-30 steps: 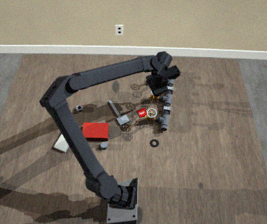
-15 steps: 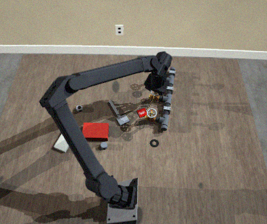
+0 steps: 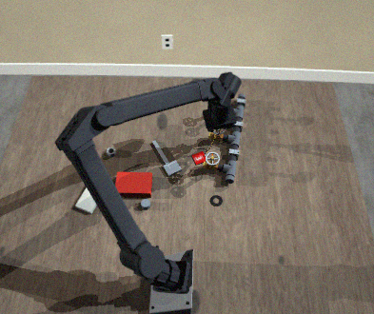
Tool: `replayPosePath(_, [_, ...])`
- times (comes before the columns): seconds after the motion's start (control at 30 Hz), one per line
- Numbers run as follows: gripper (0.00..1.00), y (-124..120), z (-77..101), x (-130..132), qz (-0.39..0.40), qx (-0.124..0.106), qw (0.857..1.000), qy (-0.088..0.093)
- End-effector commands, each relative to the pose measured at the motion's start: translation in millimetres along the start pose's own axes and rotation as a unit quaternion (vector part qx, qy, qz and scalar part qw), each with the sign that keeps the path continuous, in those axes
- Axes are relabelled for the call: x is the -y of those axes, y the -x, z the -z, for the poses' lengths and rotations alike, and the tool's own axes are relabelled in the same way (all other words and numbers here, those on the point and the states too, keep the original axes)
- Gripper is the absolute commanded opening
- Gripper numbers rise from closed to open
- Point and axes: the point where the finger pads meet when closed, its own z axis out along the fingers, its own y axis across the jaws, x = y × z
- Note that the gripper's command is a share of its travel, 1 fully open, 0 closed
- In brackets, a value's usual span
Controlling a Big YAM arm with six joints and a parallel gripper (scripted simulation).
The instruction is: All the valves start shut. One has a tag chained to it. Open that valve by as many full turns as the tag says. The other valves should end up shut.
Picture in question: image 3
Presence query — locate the red square tag with gold chain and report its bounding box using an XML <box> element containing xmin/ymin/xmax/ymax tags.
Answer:
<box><xmin>191</xmin><ymin>136</ymin><xmax>215</xmax><ymax>165</ymax></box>

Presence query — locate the red flat block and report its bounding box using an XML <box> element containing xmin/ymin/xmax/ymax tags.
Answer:
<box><xmin>115</xmin><ymin>172</ymin><xmax>152</xmax><ymax>198</ymax></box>

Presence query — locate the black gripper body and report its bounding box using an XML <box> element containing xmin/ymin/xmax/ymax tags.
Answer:
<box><xmin>203</xmin><ymin>106</ymin><xmax>237</xmax><ymax>129</ymax></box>

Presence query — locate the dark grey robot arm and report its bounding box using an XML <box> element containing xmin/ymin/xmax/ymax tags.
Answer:
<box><xmin>55</xmin><ymin>72</ymin><xmax>242</xmax><ymax>294</ymax></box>

